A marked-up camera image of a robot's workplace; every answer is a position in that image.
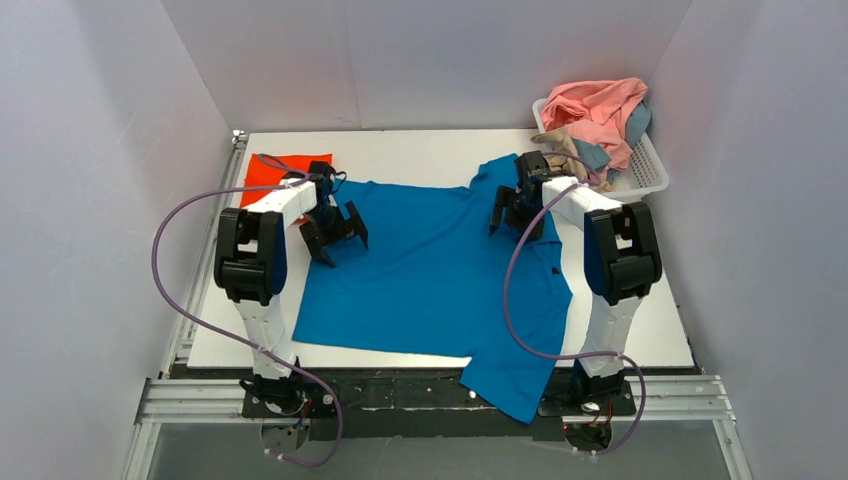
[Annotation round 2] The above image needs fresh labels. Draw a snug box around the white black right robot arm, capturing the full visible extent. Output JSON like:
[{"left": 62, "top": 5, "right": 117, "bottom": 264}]
[{"left": 490, "top": 176, "right": 662, "bottom": 402}]

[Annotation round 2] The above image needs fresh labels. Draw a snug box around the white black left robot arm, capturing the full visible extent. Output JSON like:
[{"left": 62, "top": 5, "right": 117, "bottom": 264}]
[{"left": 214, "top": 174, "right": 368, "bottom": 405}]

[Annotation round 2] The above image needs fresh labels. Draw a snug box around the beige t shirt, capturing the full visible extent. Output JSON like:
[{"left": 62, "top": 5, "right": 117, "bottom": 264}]
[{"left": 530, "top": 127, "right": 613, "bottom": 193}]

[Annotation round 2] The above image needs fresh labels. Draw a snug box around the folded orange t shirt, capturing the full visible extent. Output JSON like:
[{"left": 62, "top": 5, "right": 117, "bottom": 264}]
[{"left": 240, "top": 153, "right": 333, "bottom": 208}]

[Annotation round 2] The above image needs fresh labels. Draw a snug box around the pink t shirt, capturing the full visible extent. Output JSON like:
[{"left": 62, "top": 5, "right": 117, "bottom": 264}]
[{"left": 541, "top": 77, "right": 648, "bottom": 135}]

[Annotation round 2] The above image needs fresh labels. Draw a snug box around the white plastic laundry basket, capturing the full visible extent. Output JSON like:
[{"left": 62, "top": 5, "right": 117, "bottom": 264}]
[{"left": 531, "top": 98, "right": 670, "bottom": 202}]

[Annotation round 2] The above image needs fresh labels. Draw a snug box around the grey blue t shirt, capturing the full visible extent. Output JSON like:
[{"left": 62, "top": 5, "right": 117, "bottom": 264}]
[{"left": 571, "top": 102, "right": 652, "bottom": 183}]

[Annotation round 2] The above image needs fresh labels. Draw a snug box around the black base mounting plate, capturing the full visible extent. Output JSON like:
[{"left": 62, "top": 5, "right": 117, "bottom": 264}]
[{"left": 239, "top": 368, "right": 637, "bottom": 442}]

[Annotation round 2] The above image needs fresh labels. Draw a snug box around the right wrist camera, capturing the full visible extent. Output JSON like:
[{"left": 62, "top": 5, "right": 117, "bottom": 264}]
[{"left": 514, "top": 150, "right": 565, "bottom": 188}]

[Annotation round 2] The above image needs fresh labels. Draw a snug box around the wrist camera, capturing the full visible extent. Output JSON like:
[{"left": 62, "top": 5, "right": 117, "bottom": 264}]
[
  {"left": 308, "top": 161, "right": 347, "bottom": 198},
  {"left": 514, "top": 150, "right": 565, "bottom": 188}
]

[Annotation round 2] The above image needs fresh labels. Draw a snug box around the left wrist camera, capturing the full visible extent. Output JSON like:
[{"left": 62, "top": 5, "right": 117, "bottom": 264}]
[{"left": 308, "top": 161, "right": 347, "bottom": 198}]

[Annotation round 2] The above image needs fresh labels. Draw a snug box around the aluminium frame rail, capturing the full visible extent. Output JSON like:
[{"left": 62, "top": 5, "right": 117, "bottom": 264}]
[{"left": 124, "top": 375, "right": 752, "bottom": 479}]

